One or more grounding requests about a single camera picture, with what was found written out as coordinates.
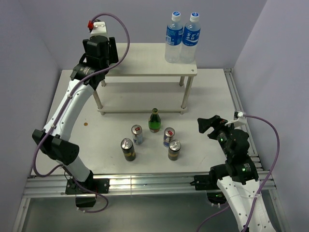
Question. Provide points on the green glass bottle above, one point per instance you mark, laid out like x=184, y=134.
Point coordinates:
x=154, y=122

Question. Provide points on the white two-tier shelf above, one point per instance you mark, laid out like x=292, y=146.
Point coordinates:
x=144, y=80

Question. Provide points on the black gold can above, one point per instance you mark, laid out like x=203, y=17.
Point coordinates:
x=174, y=150
x=128, y=149

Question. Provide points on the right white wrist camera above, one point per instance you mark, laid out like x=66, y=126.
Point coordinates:
x=239, y=119

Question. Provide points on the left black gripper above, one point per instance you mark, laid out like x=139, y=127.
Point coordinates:
x=112, y=54

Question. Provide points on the right blue label water bottle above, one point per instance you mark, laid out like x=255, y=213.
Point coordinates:
x=191, y=34

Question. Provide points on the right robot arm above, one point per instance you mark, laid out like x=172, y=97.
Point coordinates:
x=237, y=178

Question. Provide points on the left blue label water bottle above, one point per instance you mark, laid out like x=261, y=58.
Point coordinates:
x=174, y=34

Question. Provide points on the aluminium rail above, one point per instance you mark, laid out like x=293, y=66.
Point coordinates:
x=238, y=107
x=120, y=185

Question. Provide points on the aluminium right side rail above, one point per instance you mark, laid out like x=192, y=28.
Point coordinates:
x=238, y=107

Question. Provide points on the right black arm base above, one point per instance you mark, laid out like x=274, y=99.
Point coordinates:
x=204, y=183

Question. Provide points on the blue label water bottle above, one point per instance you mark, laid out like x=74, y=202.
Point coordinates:
x=191, y=34
x=174, y=34

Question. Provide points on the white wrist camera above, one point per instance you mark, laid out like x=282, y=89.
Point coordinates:
x=239, y=119
x=98, y=29

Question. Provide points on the aluminium front rail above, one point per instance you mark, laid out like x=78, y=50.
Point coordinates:
x=120, y=185

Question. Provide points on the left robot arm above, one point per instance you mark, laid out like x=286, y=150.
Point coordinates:
x=53, y=139

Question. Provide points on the silver blue can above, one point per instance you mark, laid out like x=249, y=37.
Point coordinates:
x=169, y=133
x=137, y=135

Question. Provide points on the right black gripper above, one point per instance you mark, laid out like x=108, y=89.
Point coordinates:
x=203, y=123

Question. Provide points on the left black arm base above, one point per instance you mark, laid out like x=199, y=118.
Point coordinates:
x=86, y=193

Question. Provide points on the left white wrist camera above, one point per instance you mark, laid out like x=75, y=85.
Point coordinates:
x=98, y=29

